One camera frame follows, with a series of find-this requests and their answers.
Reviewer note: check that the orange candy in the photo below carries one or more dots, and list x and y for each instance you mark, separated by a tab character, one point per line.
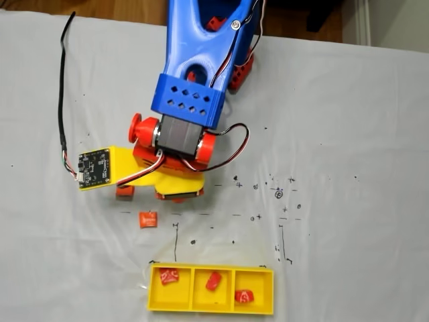
148	220
125	194

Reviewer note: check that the camera board in yellow mount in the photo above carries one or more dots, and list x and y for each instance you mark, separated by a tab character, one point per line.
95	167

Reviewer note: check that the yellow three-compartment box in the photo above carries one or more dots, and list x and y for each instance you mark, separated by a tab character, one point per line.
171	298

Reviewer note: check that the red candy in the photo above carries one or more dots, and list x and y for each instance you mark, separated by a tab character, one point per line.
168	276
213	282
244	298

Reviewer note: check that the white plastic table cover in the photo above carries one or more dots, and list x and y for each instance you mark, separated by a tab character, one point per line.
352	134

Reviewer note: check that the white wall baseboard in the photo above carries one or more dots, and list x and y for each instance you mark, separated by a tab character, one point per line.
362	20

